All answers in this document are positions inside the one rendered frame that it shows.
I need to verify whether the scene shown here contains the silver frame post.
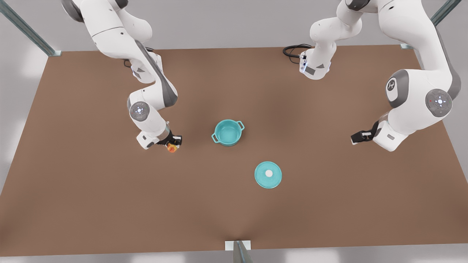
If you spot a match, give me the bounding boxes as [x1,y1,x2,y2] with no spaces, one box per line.
[400,0,462,50]
[224,240,253,263]
[0,0,62,57]

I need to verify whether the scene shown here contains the teal lid with white knob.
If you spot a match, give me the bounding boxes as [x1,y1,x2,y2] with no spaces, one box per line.
[254,161,283,189]

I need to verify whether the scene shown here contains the teal pot with handles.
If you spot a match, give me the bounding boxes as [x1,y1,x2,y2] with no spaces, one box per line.
[211,119,245,147]

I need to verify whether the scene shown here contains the black cable loop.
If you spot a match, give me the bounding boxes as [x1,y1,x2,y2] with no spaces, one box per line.
[283,44,313,65]
[123,47,154,68]

